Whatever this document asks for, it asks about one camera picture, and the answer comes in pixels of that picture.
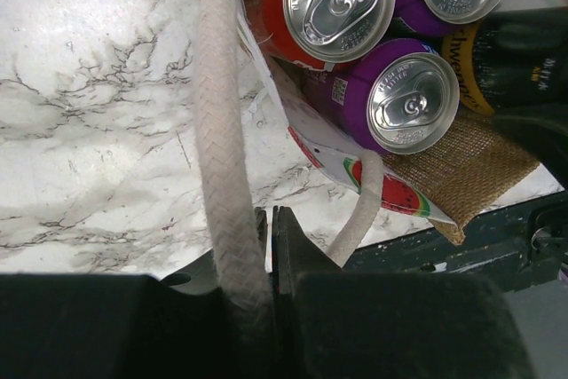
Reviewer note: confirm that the purple fanta can front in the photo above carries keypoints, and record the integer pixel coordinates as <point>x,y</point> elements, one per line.
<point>401,98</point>

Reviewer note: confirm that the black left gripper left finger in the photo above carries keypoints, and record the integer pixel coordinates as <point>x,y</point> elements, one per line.
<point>118,326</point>

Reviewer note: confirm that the black schweppes can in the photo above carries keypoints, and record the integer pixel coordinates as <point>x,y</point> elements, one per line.
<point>510,59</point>

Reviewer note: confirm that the watermelon print canvas bag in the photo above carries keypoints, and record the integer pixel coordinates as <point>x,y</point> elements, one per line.
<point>471,170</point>

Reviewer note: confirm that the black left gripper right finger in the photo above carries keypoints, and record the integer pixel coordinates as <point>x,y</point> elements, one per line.
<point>331,323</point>

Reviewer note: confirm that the red cola can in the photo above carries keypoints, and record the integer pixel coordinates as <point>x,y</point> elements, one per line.
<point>323,35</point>

